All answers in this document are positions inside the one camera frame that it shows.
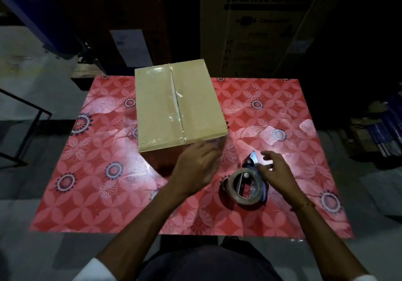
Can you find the red floral table cover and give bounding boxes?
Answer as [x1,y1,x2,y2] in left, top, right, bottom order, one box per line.
[28,75,354,239]

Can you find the blue plastic trash bin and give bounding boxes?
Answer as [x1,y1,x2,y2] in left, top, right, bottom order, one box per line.
[0,0,84,60]

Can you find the blue tape dispenser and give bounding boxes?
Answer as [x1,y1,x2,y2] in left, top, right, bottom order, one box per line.
[221,151,274,206]

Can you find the person's left forearm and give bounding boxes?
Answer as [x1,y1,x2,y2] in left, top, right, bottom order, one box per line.
[97,186,186,281]

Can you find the large dark brown carton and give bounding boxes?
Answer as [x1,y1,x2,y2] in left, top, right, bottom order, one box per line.
[62,0,201,76]

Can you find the brown cardboard box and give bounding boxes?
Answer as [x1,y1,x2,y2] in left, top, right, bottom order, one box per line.
[134,59,229,175]

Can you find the gold bracelet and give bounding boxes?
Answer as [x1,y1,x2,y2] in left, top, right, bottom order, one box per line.
[291,201,314,212]

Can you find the black metal frame table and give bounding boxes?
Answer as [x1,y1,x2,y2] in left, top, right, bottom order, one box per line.
[0,89,52,168]

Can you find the grey flat sheet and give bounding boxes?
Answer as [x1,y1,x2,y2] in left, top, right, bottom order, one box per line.
[359,168,402,219]

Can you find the person's dark trousers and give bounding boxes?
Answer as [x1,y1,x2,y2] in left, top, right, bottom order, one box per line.
[138,237,283,281]

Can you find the pile of blue goods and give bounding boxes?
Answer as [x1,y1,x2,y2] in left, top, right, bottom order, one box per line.
[339,92,402,168]

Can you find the person's right forearm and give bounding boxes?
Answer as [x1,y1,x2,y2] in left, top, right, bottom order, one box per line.
[290,202,362,281]

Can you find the person's left hand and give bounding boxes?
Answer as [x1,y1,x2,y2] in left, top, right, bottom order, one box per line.
[169,139,222,196]

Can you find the person's right hand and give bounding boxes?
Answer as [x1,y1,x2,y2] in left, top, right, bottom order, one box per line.
[256,150,310,210]

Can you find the large printed appliance carton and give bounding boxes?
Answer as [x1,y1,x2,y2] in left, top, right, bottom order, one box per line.
[199,0,352,79]

